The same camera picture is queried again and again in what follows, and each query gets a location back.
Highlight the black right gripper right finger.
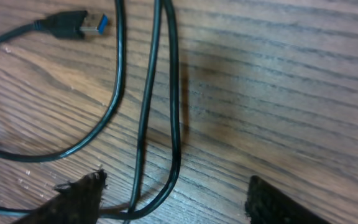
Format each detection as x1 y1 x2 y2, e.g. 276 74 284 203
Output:
244 175 329 224

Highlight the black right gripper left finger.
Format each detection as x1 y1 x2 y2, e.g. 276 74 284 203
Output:
13 169 108 224

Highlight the black USB-C cable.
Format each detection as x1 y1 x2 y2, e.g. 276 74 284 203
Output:
0 0 182 224

